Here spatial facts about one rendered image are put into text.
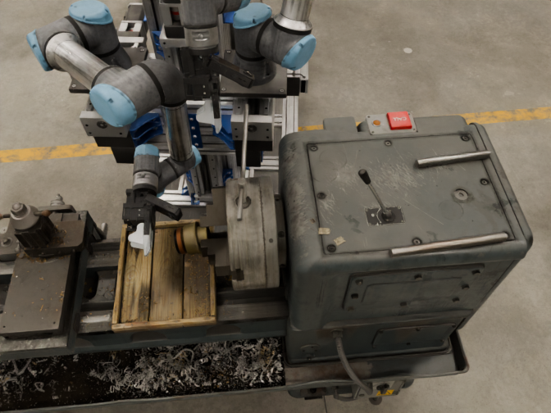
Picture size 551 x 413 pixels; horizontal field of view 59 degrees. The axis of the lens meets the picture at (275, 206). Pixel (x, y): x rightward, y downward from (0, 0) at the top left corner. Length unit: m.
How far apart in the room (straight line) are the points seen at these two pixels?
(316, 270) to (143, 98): 0.60
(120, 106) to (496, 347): 2.01
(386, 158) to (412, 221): 0.21
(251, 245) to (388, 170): 0.41
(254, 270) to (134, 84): 0.55
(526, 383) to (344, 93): 2.01
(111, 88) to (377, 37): 2.86
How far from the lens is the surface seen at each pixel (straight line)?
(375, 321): 1.54
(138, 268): 1.62
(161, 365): 1.81
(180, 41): 1.74
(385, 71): 3.62
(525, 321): 2.72
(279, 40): 1.50
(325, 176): 1.30
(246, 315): 1.52
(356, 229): 1.21
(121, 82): 1.30
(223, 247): 1.34
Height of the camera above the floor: 2.27
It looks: 55 degrees down
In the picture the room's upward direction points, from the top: straight up
